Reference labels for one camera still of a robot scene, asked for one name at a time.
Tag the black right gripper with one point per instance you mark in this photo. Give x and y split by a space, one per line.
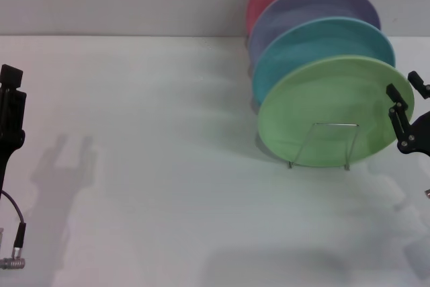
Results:
420 139

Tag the purple plate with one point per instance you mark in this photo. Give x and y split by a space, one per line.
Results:
319 4

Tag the light blue plate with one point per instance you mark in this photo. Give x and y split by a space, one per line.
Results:
302 45

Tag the green plate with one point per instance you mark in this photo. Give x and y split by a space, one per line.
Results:
329 109

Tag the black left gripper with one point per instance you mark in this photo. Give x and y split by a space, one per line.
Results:
6 152

